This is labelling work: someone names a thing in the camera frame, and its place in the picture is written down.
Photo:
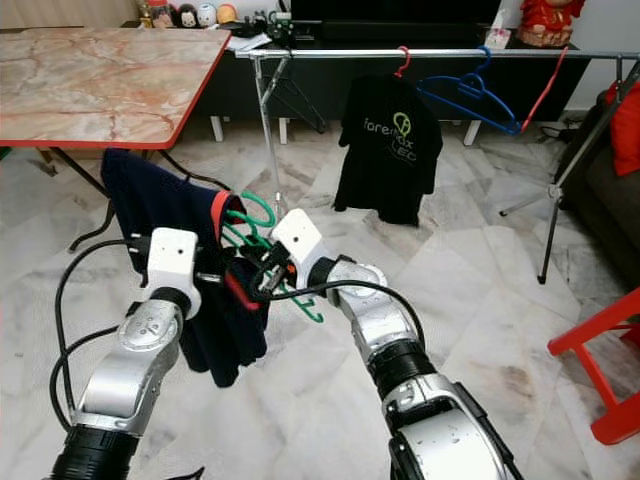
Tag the green plastic hanger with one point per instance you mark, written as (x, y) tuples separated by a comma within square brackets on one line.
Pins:
[(272, 212)]

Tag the navy shirt red collar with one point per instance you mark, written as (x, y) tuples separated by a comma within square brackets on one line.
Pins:
[(160, 205)]

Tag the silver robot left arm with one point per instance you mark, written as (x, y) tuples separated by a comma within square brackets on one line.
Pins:
[(140, 375)]

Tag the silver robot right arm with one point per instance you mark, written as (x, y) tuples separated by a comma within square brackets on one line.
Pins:
[(390, 330)]

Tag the red plastic hanger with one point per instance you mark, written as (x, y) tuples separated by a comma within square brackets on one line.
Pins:
[(544, 88), (407, 58)]

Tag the blue plastic hanger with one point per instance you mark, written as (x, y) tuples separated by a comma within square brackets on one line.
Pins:
[(472, 90)]

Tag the black TV console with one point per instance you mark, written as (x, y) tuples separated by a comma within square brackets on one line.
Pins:
[(240, 100)]

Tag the marble folding table red edge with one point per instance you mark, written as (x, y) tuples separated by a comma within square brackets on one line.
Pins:
[(100, 85)]

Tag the silver metal clothes rack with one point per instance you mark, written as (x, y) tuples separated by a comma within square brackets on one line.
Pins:
[(340, 53)]

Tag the white paper stack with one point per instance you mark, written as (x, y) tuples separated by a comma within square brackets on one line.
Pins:
[(250, 42)]

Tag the black desk gadget cluster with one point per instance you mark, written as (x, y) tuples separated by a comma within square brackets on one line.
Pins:
[(282, 28)]

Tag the orange round doll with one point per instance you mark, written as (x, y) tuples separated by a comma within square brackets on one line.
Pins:
[(227, 14)]

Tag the black round doll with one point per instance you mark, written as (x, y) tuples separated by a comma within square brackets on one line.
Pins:
[(186, 17)]

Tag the white round doll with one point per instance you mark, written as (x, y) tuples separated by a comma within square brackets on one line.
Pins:
[(207, 15)]

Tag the red lidded jar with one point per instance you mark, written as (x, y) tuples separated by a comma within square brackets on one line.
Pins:
[(158, 14)]

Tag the small golden trophy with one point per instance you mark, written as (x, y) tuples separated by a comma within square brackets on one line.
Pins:
[(141, 12)]

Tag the black television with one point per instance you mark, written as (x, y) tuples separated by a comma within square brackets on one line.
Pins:
[(395, 10)]

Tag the wooden cabinet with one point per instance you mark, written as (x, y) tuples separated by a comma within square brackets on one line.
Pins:
[(60, 13)]

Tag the white pink tissue box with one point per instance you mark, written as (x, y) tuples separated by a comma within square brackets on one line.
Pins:
[(497, 37)]

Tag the red plastic stool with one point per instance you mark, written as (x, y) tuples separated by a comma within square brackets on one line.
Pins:
[(595, 330)]

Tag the dark grey sofa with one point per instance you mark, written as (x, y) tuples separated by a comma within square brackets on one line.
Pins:
[(610, 215)]

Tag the red seated figurine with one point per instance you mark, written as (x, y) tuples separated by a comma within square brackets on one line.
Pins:
[(550, 20)]

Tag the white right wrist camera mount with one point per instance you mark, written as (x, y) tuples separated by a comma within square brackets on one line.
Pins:
[(298, 233)]

